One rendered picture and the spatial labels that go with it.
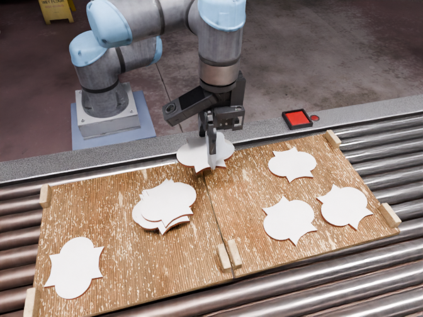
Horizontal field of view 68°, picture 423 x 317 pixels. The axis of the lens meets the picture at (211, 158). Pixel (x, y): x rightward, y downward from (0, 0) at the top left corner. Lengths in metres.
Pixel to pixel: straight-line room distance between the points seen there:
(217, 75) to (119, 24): 0.18
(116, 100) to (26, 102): 1.99
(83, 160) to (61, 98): 1.97
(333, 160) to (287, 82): 2.01
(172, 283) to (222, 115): 0.36
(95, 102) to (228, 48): 0.60
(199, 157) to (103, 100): 0.43
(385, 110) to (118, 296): 1.00
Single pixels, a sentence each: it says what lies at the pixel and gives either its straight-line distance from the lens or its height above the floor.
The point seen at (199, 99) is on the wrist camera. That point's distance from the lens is 0.61.
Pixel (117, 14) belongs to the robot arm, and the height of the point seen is 1.38.
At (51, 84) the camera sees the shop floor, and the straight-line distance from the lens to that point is 3.14.
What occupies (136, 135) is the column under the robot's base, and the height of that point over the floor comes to 0.87.
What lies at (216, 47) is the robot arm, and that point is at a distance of 0.54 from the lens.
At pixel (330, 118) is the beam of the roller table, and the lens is 1.12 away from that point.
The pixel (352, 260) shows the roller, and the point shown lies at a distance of 0.80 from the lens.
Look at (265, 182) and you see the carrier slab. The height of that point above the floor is 0.94.
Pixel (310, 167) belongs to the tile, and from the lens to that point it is 0.90.
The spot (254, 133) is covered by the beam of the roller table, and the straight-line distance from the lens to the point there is 1.00.
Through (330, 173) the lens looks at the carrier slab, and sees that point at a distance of 0.91.
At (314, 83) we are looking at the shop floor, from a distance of 2.96.
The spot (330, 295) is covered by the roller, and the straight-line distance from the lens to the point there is 0.76.
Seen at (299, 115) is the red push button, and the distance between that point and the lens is 1.08.
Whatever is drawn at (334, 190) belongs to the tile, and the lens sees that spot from 0.87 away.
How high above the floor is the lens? 1.60
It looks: 48 degrees down
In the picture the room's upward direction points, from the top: straight up
